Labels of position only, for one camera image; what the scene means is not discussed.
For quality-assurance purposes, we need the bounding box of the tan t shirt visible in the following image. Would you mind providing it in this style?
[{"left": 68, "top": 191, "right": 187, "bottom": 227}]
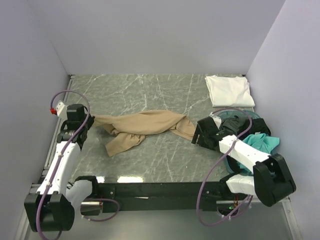
[{"left": 93, "top": 110, "right": 196, "bottom": 157}]

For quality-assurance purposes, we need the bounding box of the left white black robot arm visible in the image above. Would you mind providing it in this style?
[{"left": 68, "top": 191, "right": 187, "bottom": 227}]
[{"left": 24, "top": 102, "right": 100, "bottom": 232}]

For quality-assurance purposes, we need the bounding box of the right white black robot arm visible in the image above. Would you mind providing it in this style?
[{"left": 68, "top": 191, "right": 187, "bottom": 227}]
[{"left": 191, "top": 117, "right": 297, "bottom": 207}]

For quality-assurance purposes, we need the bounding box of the grey t shirt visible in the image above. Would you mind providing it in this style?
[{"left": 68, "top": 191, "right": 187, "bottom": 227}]
[{"left": 219, "top": 116, "right": 247, "bottom": 136}]

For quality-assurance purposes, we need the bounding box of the teal plastic laundry basket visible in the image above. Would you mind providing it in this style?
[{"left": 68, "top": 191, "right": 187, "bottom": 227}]
[{"left": 213, "top": 109, "right": 261, "bottom": 176}]

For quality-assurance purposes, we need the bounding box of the folded white t shirt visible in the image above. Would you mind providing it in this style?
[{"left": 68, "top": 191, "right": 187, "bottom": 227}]
[{"left": 205, "top": 75, "right": 255, "bottom": 108}]

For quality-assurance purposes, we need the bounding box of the black t shirt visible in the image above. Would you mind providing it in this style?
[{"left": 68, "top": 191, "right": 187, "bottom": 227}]
[{"left": 248, "top": 118, "right": 272, "bottom": 136}]

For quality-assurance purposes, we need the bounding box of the teal t shirt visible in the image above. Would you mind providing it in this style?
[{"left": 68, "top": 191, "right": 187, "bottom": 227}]
[{"left": 236, "top": 133, "right": 280, "bottom": 176}]

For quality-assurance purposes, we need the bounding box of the black base beam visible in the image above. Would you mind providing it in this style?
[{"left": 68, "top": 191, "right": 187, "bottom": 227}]
[{"left": 86, "top": 181, "right": 244, "bottom": 213}]

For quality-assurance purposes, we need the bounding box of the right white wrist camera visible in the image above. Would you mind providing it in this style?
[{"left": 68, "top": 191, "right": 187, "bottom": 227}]
[{"left": 209, "top": 112, "right": 222, "bottom": 124}]

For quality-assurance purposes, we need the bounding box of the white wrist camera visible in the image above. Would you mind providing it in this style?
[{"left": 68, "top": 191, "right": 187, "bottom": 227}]
[
  {"left": 50, "top": 100, "right": 68, "bottom": 120},
  {"left": 209, "top": 112, "right": 222, "bottom": 124}
]

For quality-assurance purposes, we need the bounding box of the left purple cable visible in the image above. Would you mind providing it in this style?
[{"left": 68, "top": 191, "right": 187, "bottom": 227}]
[{"left": 37, "top": 90, "right": 121, "bottom": 240}]

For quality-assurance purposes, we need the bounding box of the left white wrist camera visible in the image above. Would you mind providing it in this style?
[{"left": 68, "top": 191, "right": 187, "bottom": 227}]
[{"left": 50, "top": 100, "right": 68, "bottom": 120}]

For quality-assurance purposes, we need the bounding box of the aluminium rail frame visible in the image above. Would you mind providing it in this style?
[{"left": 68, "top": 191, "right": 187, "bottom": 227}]
[{"left": 21, "top": 74, "right": 73, "bottom": 201}]

